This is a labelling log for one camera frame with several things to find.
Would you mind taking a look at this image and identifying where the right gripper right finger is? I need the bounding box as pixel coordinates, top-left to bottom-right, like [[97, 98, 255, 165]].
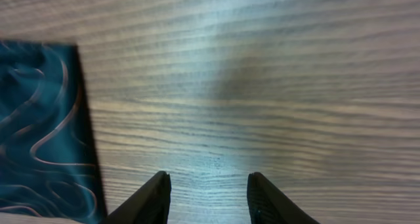
[[247, 172, 319, 224]]

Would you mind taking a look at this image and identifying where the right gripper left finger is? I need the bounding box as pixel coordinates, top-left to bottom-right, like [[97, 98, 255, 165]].
[[101, 171, 171, 224]]

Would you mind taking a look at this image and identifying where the black orange patterned jersey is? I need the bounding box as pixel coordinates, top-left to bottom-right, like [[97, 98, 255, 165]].
[[1, 40, 106, 223]]

